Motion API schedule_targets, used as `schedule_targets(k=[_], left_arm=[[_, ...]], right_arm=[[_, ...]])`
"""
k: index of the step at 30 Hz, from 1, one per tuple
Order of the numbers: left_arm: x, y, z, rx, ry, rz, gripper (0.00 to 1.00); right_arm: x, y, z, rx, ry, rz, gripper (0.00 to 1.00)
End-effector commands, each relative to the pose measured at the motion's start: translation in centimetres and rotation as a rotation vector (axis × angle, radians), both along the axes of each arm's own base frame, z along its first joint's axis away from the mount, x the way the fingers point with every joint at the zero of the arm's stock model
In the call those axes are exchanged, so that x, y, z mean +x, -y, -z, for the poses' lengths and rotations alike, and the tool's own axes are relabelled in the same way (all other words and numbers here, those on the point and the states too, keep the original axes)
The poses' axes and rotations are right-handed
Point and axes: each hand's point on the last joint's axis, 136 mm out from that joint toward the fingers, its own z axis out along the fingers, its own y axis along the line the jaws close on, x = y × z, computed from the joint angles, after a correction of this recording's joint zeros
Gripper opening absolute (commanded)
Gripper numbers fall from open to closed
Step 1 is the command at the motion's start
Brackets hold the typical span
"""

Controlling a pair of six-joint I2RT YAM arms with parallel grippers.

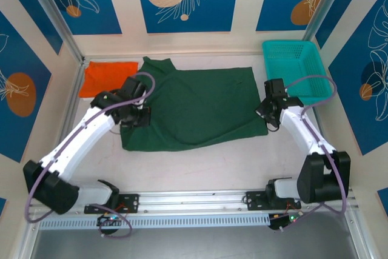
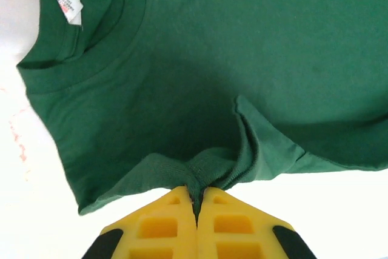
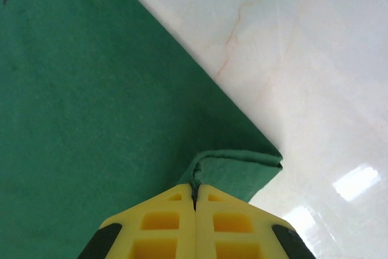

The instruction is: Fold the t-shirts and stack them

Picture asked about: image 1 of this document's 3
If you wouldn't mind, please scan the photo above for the dark green t-shirt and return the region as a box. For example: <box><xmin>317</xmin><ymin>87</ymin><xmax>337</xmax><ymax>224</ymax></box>
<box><xmin>119</xmin><ymin>56</ymin><xmax>269</xmax><ymax>153</ymax></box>

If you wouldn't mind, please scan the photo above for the grey slotted cable duct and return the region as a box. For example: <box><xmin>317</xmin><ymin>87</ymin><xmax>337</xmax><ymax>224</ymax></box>
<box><xmin>39</xmin><ymin>214</ymin><xmax>271</xmax><ymax>230</ymax></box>

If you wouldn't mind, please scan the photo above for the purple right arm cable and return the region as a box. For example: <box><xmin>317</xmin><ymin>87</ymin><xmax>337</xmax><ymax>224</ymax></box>
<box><xmin>272</xmin><ymin>73</ymin><xmax>349</xmax><ymax>233</ymax></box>

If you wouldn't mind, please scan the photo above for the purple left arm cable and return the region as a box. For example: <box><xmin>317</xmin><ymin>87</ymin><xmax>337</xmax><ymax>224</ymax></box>
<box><xmin>24</xmin><ymin>72</ymin><xmax>157</xmax><ymax>238</ymax></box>

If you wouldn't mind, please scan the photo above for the aluminium frame post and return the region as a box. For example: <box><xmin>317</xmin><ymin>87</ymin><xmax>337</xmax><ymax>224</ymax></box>
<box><xmin>295</xmin><ymin>0</ymin><xmax>355</xmax><ymax>60</ymax></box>
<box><xmin>22</xmin><ymin>0</ymin><xmax>85</xmax><ymax>65</ymax></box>

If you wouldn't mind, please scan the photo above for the teal plastic basket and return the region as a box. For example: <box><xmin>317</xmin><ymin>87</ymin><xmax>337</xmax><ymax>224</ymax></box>
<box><xmin>262</xmin><ymin>39</ymin><xmax>333</xmax><ymax>106</ymax></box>

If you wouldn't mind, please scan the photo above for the aluminium table side rail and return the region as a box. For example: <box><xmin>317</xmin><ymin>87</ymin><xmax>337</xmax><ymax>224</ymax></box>
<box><xmin>44</xmin><ymin>58</ymin><xmax>89</xmax><ymax>193</ymax></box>
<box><xmin>295</xmin><ymin>55</ymin><xmax>342</xmax><ymax>187</ymax></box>

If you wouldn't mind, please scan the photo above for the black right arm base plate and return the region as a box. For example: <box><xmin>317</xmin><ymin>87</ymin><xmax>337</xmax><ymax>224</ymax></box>
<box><xmin>245</xmin><ymin>190</ymin><xmax>303</xmax><ymax>211</ymax></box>

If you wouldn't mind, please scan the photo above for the aluminium mounting rail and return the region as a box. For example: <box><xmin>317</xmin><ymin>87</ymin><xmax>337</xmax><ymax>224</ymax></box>
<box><xmin>25</xmin><ymin>187</ymin><xmax>355</xmax><ymax>218</ymax></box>

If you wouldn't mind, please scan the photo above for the folded orange t-shirt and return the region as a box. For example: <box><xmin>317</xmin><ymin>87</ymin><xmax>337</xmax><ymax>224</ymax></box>
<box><xmin>79</xmin><ymin>61</ymin><xmax>139</xmax><ymax>99</ymax></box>

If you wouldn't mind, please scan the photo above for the grey metal plate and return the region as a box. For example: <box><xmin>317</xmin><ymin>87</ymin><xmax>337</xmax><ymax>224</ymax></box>
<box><xmin>30</xmin><ymin>228</ymin><xmax>360</xmax><ymax>259</ymax></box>

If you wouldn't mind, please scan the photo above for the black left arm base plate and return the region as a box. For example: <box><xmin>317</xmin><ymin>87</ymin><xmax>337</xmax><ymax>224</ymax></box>
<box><xmin>84</xmin><ymin>192</ymin><xmax>140</xmax><ymax>214</ymax></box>

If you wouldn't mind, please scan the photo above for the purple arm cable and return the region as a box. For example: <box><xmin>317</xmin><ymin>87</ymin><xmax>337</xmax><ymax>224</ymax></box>
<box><xmin>24</xmin><ymin>72</ymin><xmax>157</xmax><ymax>238</ymax></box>
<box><xmin>272</xmin><ymin>73</ymin><xmax>349</xmax><ymax>233</ymax></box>

